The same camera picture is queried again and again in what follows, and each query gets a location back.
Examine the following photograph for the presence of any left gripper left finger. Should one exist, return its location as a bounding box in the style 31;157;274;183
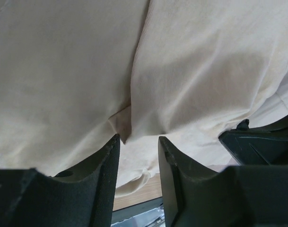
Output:
0;135;120;227

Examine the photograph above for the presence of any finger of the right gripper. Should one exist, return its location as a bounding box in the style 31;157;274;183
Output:
218;115;288;165

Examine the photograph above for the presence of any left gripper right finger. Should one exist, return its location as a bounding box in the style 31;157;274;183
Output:
158;137;288;227

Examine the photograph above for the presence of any beige t shirt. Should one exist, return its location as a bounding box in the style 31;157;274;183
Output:
0;0;288;197

